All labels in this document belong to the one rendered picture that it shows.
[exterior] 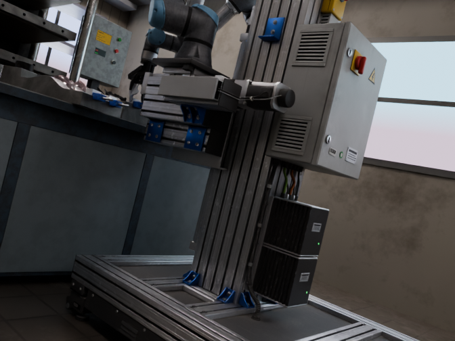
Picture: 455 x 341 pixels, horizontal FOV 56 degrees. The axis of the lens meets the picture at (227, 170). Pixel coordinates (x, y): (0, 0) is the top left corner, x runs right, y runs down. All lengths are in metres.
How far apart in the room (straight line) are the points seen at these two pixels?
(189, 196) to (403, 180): 1.70
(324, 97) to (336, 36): 0.20
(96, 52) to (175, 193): 1.17
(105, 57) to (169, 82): 1.61
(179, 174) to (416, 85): 2.00
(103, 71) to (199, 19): 1.46
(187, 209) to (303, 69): 1.23
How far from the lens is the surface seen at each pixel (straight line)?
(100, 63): 3.04
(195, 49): 1.67
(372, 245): 3.45
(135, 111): 2.13
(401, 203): 3.40
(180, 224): 2.42
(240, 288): 1.57
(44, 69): 2.80
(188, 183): 2.39
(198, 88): 1.38
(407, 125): 3.47
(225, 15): 2.26
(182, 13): 1.69
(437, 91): 3.49
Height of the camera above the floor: 0.67
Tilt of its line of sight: level
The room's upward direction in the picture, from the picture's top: 14 degrees clockwise
